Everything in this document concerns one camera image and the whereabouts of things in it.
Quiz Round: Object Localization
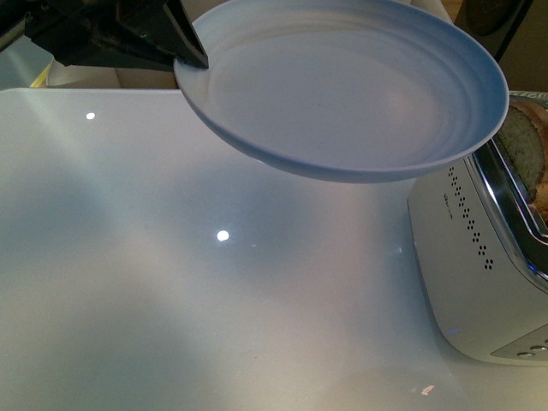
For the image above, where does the light blue plate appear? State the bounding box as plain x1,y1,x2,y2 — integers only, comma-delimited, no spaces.
174,1,509,182

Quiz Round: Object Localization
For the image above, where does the bread slice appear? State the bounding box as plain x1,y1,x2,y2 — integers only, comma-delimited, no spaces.
497,100,547,210

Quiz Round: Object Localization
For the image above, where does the silver two-slot toaster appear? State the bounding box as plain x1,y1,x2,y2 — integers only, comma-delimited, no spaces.
408,142,547,366

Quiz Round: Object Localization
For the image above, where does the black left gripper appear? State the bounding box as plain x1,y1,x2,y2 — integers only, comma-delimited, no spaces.
1,0,209,69

